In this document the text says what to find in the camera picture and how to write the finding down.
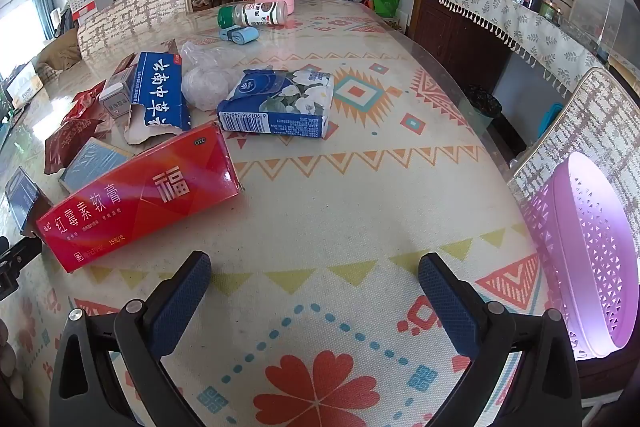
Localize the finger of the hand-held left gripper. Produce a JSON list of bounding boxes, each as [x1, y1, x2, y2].
[[0, 234, 44, 303]]

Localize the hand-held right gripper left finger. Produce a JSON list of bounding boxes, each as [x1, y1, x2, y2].
[[49, 251, 212, 427]]

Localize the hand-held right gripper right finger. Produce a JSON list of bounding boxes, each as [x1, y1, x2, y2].
[[418, 253, 584, 427]]

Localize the dark blue box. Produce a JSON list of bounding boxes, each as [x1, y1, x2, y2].
[[4, 166, 53, 238]]

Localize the large red carton box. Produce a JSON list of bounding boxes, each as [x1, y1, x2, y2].
[[36, 122, 246, 274]]

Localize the blue-grey box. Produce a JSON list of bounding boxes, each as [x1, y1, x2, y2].
[[59, 138, 135, 194]]

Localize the dark red foil packet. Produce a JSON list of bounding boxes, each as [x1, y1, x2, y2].
[[44, 119, 115, 175]]

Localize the purple perforated plastic basket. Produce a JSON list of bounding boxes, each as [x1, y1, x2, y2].
[[522, 152, 633, 360]]

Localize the red plastic bag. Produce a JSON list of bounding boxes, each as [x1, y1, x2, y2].
[[62, 79, 108, 125]]

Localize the small grey white box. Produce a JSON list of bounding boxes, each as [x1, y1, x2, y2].
[[98, 68, 138, 120]]

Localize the torn blue carton box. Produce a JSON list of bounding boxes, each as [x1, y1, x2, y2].
[[124, 52, 193, 145]]

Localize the clear plastic bag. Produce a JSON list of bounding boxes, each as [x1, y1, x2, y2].
[[180, 41, 246, 112]]

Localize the blue floral tissue packet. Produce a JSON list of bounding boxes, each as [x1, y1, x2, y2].
[[216, 68, 335, 140]]

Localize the person's left hand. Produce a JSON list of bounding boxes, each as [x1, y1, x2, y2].
[[0, 321, 24, 396]]

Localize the black waste bin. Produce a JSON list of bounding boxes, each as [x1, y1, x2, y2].
[[465, 84, 503, 132]]

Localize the brown sofa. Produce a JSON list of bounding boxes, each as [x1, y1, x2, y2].
[[37, 29, 81, 72]]

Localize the patterned fabric chair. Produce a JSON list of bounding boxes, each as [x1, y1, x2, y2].
[[76, 0, 193, 60], [505, 67, 640, 228]]

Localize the blue curtain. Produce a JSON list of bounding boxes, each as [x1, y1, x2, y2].
[[30, 0, 56, 40]]

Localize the dark wooden sideboard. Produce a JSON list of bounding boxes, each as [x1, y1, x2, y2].
[[410, 0, 556, 148]]

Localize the green capped spice bottle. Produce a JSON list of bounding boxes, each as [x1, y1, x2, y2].
[[217, 0, 289, 29]]

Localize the sideboard with leaf cloth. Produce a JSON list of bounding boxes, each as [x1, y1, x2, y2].
[[405, 0, 640, 98]]

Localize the green bag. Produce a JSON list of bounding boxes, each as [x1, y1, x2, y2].
[[370, 0, 401, 18]]

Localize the mesh food cover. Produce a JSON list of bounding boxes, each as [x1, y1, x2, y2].
[[570, 0, 640, 52]]

